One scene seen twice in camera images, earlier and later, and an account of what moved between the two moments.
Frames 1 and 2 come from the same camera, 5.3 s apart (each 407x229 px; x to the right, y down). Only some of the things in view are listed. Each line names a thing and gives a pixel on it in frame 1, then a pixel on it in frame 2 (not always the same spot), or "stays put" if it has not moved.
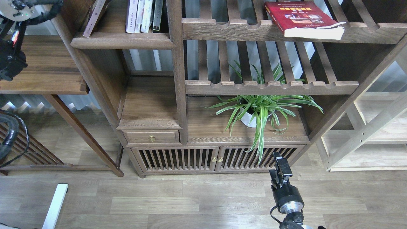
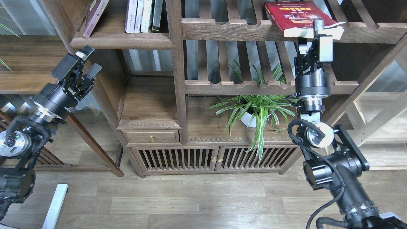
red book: (305, 19) stays put
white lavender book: (132, 16) stays put
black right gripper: (288, 198) to (311, 81)
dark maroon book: (97, 8) stays put
